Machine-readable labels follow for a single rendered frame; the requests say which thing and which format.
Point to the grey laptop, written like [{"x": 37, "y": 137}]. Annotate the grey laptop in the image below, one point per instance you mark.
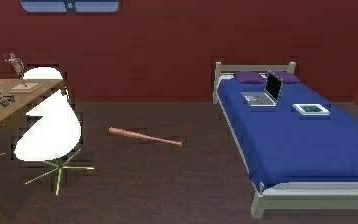
[{"x": 267, "y": 93}]

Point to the blue window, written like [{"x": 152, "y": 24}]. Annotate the blue window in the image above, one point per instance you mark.
[{"x": 69, "y": 5}]

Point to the pink baseball bat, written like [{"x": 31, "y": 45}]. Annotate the pink baseball bat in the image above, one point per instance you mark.
[{"x": 143, "y": 136}]

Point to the white swivel chair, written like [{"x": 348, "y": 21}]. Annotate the white swivel chair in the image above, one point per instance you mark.
[{"x": 53, "y": 126}]

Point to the white book with green cover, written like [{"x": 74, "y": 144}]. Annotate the white book with green cover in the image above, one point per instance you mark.
[{"x": 311, "y": 109}]

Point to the grey figure statue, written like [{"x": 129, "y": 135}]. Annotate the grey figure statue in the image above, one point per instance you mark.
[{"x": 18, "y": 71}]

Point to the brown wooden desk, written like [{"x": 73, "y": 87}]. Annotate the brown wooden desk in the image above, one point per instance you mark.
[{"x": 0, "y": 110}]

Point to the blue bed with grey frame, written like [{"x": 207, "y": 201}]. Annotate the blue bed with grey frame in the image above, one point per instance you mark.
[{"x": 303, "y": 140}]

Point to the black glasses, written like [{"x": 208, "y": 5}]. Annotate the black glasses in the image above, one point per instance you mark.
[{"x": 3, "y": 101}]

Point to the purple pillow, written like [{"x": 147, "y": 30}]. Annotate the purple pillow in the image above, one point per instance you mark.
[
  {"x": 248, "y": 77},
  {"x": 288, "y": 77}
]

